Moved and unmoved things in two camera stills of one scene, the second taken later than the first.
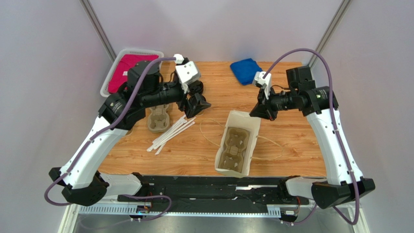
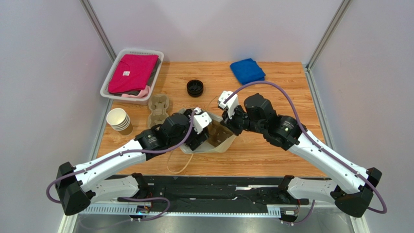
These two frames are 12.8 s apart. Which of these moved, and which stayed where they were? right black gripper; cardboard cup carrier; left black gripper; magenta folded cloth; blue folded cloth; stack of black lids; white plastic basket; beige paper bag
Moved: beige paper bag; left black gripper; right black gripper
Stayed: white plastic basket; blue folded cloth; magenta folded cloth; stack of black lids; cardboard cup carrier
